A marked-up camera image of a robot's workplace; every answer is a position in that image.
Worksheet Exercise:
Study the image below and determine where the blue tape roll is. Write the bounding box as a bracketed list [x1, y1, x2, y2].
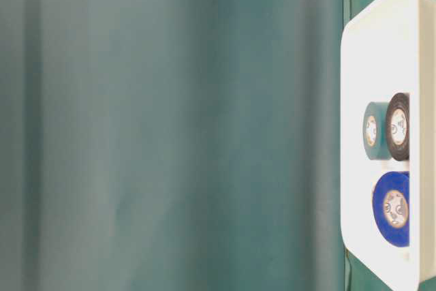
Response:
[372, 171, 410, 247]

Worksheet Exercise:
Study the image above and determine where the black tape roll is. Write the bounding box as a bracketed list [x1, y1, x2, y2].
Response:
[386, 93, 410, 162]

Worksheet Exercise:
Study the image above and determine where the green tape roll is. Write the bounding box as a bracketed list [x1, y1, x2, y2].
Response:
[362, 102, 391, 160]

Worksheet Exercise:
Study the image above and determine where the green table cloth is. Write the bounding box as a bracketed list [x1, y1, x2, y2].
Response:
[1, 0, 386, 290]

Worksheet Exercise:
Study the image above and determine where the white plastic case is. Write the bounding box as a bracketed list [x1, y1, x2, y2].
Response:
[340, 0, 435, 290]

